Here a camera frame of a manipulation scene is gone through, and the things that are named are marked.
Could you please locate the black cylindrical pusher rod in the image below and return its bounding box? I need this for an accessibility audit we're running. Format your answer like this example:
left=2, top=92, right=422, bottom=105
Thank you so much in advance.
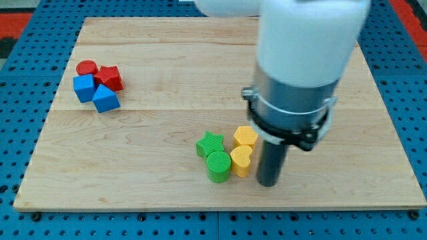
left=256, top=141, right=289, bottom=187

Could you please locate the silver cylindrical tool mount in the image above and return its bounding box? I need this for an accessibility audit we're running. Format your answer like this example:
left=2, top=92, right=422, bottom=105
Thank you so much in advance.
left=242, top=66, right=339, bottom=151

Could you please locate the yellow hexagon block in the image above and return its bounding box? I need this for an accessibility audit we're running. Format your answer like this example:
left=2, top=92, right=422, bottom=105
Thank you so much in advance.
left=233, top=126, right=258, bottom=149

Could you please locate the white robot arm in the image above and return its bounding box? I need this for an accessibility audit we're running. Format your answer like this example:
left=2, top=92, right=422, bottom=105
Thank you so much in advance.
left=195, top=0, right=370, bottom=187

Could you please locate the green star block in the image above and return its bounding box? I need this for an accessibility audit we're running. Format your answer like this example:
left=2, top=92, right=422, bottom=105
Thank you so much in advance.
left=195, top=131, right=224, bottom=159

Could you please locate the red star block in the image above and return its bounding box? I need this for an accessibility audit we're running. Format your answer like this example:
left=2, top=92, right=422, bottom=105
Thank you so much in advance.
left=93, top=66, right=123, bottom=91

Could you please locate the yellow heart block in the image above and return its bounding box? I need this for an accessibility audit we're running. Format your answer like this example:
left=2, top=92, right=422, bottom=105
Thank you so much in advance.
left=230, top=145, right=253, bottom=177

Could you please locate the green cylinder block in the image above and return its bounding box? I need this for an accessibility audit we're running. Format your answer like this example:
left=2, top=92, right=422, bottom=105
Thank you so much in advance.
left=205, top=151, right=232, bottom=183

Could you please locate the wooden board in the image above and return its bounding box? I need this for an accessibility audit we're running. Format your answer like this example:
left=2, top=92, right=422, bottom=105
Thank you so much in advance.
left=13, top=17, right=426, bottom=213

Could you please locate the blue cube block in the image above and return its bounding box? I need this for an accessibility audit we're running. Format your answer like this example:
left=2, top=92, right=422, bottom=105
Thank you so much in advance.
left=73, top=74, right=96, bottom=103

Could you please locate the red cylinder block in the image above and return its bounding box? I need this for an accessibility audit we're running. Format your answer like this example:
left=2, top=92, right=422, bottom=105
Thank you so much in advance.
left=75, top=60, right=99, bottom=75

